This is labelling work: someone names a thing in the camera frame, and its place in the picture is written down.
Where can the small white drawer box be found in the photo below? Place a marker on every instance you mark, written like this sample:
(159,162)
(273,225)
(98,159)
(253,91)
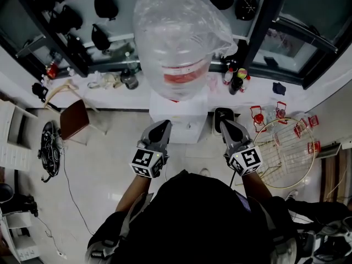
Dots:
(27,253)

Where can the pink plastic bag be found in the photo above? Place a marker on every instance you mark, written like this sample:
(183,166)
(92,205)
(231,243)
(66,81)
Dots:
(213,83)

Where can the white water dispenser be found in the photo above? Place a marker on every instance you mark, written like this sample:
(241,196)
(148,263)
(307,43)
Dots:
(187,111)

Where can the person's right forearm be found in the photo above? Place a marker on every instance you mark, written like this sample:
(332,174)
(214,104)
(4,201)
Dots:
(255,186)

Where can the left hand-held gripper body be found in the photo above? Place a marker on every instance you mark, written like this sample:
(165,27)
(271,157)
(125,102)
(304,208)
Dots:
(143,158)

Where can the plastic-wrapped water jug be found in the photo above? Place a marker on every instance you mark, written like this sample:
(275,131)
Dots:
(178,37)

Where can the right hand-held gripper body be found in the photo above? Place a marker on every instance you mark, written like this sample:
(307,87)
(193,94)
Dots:
(247,159)

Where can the person's black shirt torso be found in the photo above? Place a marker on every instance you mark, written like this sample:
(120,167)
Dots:
(198,224)

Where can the small black bag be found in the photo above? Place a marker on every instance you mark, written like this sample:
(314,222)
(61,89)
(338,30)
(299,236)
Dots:
(38,90)

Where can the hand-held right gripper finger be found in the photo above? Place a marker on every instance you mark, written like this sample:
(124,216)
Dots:
(236,133)
(224,133)

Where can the clear bottle with red label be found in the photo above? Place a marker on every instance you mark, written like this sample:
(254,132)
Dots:
(228,77)
(245,84)

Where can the black device with blue screen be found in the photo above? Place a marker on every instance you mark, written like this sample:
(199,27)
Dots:
(244,202)

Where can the white table with drawer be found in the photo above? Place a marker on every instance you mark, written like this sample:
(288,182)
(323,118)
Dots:
(330,150)

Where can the small white plug strip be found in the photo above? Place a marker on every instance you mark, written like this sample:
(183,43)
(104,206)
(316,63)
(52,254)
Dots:
(61,255)

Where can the wooden chair with brown seat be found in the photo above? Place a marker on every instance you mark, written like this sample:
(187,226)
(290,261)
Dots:
(74,118)

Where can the pile of empty red-capped bottles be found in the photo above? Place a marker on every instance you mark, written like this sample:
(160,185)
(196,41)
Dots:
(280,113)

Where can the black framed window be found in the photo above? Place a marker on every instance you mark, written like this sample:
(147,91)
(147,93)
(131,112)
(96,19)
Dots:
(302,51)

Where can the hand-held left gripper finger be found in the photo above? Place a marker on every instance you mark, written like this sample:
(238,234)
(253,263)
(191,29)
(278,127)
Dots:
(158,132)
(168,144)

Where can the grey white machine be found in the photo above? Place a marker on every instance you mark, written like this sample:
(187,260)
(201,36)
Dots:
(330,235)

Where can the person's right beige shoe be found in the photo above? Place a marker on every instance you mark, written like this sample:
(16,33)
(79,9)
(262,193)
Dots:
(204,172)

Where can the red canister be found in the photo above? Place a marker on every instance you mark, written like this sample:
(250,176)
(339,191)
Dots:
(52,70)

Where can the dark glass bottle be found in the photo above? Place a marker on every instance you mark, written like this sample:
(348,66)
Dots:
(236,86)

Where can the dark glass jar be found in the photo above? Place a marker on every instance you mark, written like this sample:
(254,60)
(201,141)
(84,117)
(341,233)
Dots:
(129,80)

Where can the yellow green ball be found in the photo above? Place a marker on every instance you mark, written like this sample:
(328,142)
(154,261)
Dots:
(242,73)

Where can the dark blue cloth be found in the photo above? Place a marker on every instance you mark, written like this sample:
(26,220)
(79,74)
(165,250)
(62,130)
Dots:
(279,88)

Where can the person's left forearm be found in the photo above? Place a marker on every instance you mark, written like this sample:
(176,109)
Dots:
(133,191)

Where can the beige cloth bag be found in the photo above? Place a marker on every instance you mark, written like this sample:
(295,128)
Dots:
(105,81)

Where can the white shelving unit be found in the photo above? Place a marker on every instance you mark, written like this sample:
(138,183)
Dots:
(16,136)

